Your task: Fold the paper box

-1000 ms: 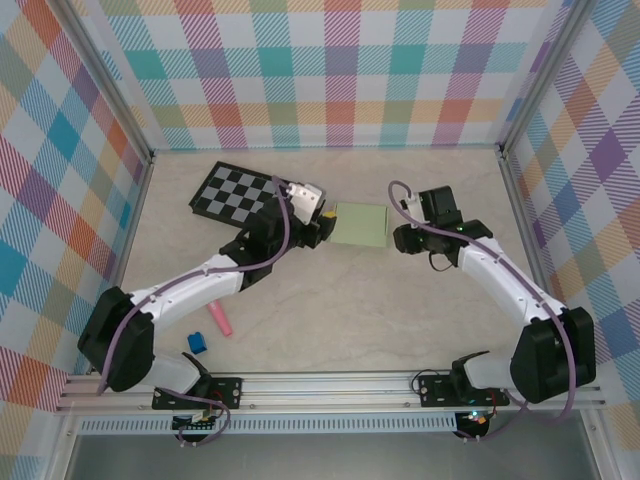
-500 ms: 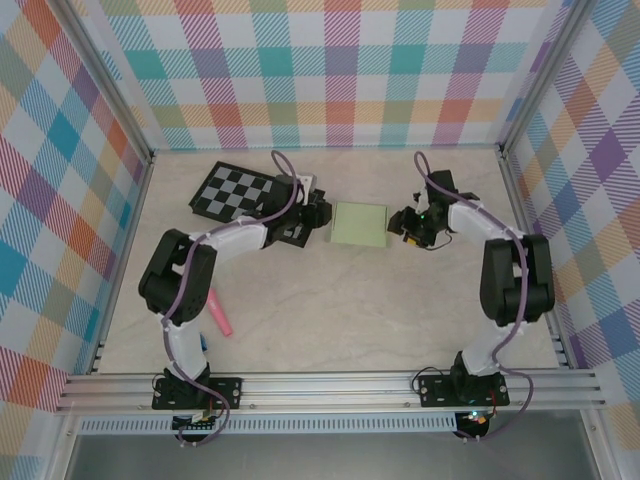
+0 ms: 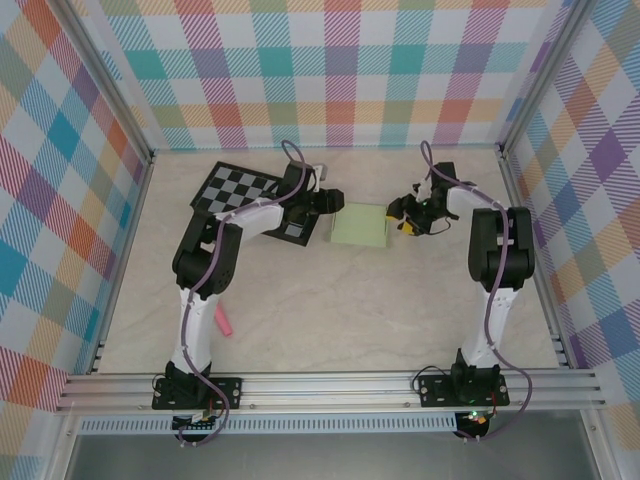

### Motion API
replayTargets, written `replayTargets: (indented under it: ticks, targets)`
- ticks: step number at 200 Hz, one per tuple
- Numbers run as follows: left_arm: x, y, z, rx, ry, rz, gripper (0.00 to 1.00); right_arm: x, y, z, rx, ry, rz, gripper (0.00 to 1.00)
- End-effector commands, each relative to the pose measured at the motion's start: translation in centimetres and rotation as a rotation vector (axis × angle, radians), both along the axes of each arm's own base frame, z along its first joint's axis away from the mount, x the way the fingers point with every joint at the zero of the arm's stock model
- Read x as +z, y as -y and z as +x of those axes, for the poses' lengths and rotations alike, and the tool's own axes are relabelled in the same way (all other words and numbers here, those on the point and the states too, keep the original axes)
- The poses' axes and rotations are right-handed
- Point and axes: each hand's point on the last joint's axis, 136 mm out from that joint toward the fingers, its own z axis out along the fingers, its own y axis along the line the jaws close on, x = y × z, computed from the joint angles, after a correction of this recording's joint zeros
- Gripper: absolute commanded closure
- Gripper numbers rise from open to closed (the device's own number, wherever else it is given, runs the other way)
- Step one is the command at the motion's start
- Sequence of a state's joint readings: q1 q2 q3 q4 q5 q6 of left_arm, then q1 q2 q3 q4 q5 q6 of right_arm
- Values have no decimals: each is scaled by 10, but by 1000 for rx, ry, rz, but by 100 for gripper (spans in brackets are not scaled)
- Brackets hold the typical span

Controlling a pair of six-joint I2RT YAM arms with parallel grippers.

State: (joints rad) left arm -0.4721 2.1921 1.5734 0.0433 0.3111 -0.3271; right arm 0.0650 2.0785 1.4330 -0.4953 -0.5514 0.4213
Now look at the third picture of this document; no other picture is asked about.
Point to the aluminium frame side rail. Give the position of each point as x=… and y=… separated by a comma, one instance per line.
x=559, y=345
x=101, y=355

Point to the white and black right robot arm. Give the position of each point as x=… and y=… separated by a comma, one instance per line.
x=522, y=250

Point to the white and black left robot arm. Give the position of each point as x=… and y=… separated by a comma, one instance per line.
x=225, y=275

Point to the pink marker pen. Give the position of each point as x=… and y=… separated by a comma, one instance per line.
x=225, y=324

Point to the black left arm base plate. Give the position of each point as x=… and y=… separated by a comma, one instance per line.
x=230, y=390

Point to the aluminium frame cross rail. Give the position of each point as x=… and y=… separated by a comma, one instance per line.
x=325, y=390

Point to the black and grey chessboard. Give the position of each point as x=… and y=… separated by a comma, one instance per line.
x=235, y=192

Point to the light green paper box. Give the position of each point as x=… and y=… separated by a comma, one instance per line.
x=357, y=225

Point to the small electronics board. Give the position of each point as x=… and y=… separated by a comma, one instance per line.
x=475, y=419
x=197, y=422

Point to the aluminium frame post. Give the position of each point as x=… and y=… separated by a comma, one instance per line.
x=115, y=85
x=544, y=75

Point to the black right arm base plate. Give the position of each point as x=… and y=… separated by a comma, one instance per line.
x=435, y=390

